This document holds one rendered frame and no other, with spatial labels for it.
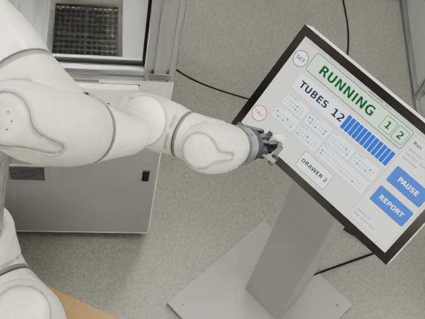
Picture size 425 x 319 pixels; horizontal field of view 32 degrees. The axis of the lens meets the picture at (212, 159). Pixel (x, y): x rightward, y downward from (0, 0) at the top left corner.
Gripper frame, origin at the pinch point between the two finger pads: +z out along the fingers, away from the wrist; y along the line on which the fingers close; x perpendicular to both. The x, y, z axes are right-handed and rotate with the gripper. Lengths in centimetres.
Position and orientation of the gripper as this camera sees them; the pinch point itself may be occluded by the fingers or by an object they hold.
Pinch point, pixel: (276, 141)
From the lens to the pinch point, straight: 180.4
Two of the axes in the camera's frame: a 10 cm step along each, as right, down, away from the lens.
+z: 4.5, -0.6, 8.9
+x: -5.7, 7.5, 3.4
